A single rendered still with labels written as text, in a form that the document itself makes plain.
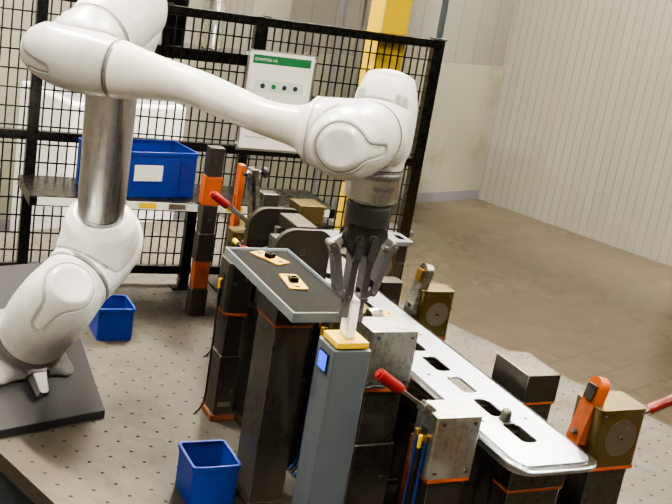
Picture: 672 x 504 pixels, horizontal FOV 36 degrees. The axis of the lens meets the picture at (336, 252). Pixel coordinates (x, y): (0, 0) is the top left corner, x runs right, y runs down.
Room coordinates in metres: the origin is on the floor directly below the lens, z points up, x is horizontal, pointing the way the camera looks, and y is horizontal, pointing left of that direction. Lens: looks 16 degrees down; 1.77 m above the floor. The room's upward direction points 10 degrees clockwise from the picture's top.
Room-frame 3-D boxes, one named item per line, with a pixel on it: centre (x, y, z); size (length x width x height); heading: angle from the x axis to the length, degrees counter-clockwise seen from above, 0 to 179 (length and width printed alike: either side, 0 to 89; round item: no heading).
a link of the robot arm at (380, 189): (1.66, -0.04, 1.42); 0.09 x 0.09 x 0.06
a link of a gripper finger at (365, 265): (1.67, -0.05, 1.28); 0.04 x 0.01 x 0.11; 27
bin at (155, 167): (2.89, 0.60, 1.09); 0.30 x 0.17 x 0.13; 126
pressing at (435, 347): (2.23, -0.13, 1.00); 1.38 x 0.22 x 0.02; 27
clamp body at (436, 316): (2.39, -0.26, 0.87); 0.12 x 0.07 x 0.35; 117
